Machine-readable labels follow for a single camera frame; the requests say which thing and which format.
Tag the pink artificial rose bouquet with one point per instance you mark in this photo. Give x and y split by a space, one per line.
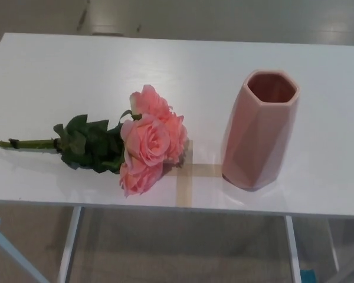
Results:
147 138

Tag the pink faceted ceramic vase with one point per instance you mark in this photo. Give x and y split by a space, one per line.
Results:
253 141

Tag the white table leg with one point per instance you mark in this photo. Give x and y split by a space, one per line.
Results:
293 250
334 241
72 244

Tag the teal floor tape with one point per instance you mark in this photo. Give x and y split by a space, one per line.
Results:
311 276

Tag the light blue metal stand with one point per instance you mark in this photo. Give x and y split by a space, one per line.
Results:
6 250

